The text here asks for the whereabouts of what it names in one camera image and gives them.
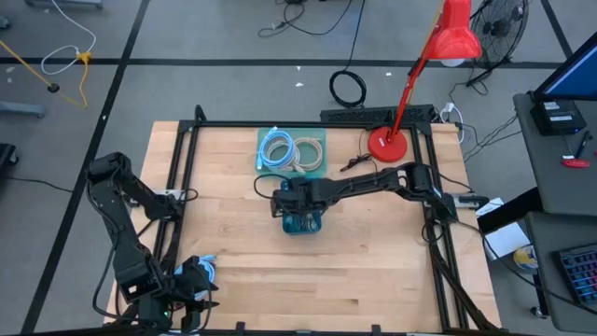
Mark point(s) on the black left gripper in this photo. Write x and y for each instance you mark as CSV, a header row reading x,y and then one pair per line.
x,y
168,305

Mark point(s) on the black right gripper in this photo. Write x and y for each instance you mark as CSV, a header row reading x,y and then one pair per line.
x,y
303,198

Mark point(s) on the dark teal plastic bin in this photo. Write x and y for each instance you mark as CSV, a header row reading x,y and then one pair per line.
x,y
302,232

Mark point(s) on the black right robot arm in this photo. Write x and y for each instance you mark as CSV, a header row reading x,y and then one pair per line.
x,y
364,184

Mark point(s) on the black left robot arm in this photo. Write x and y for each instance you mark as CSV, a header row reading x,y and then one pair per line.
x,y
109,172

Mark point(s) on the light green plastic tray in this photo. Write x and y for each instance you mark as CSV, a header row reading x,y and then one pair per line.
x,y
263,173

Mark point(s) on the red desk lamp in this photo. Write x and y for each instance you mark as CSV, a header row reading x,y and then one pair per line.
x,y
387,145

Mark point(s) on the white power adapter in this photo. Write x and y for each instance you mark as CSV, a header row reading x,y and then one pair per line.
x,y
448,108

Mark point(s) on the white paper sheet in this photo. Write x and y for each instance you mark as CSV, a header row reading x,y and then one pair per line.
x,y
506,240

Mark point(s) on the black floor object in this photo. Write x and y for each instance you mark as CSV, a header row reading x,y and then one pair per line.
x,y
7,156

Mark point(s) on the yellow blue round object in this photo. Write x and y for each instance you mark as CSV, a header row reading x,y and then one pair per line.
x,y
526,258

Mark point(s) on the grey desk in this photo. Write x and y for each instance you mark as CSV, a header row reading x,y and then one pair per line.
x,y
550,186

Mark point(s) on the black floor fan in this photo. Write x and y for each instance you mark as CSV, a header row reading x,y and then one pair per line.
x,y
500,25

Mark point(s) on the small black computer box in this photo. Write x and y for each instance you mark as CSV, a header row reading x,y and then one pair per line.
x,y
557,116

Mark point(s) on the red marker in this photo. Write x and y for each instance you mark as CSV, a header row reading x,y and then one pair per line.
x,y
576,163

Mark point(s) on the black pen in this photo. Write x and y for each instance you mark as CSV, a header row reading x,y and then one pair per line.
x,y
583,144

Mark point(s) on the backlit keyboard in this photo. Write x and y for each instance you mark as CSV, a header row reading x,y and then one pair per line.
x,y
580,275

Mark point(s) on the black computer monitor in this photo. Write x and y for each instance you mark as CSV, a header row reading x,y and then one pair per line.
x,y
576,77

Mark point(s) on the black aluminium table frame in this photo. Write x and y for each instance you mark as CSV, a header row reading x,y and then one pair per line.
x,y
233,123

